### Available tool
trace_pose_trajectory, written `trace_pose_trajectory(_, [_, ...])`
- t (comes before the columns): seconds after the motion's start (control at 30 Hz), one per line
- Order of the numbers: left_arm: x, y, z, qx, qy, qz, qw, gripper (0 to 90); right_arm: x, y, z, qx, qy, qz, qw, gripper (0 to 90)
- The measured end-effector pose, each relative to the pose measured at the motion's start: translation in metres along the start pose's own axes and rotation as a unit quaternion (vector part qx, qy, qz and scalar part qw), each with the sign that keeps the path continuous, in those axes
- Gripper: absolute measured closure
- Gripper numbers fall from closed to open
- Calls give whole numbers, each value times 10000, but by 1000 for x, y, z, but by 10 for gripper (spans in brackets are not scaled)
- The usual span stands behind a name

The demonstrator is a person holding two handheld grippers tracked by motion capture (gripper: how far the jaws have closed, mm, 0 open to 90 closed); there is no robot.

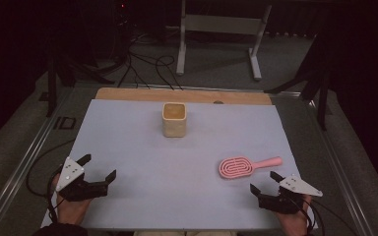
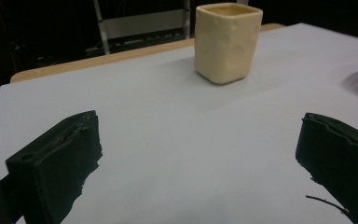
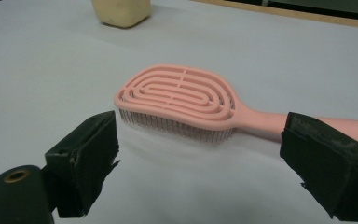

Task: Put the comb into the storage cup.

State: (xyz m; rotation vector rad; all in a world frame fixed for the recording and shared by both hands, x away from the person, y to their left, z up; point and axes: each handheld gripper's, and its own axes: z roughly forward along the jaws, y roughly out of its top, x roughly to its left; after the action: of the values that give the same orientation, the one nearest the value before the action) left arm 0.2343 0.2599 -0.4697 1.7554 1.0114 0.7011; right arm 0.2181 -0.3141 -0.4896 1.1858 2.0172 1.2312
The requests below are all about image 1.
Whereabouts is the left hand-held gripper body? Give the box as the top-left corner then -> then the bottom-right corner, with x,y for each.
54,156 -> 109,203

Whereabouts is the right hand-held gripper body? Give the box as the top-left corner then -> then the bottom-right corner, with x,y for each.
258,174 -> 324,215

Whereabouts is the pink hairbrush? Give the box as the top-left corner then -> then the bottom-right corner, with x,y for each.
219,155 -> 284,180

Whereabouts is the beige square cup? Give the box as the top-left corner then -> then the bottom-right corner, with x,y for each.
161,101 -> 188,139

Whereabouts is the person's left hand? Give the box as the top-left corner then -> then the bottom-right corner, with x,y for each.
50,173 -> 93,227

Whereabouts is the person's right hand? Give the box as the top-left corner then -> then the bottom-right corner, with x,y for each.
274,193 -> 313,236

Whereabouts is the white table mat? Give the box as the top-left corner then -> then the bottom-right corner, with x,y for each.
39,98 -> 319,231

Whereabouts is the black tripod stand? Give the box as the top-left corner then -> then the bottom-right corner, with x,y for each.
264,32 -> 331,132
43,32 -> 116,118

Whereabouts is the white metal stand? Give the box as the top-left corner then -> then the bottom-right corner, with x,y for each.
175,0 -> 273,82

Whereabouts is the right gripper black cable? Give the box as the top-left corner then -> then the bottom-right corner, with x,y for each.
288,193 -> 358,236

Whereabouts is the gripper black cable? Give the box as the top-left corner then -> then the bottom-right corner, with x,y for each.
25,139 -> 77,225
288,193 -> 358,236

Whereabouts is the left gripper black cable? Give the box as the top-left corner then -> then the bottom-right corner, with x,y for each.
25,139 -> 77,225

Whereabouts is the aluminium floor rail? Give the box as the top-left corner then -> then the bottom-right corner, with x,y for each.
303,94 -> 377,236
0,87 -> 75,236

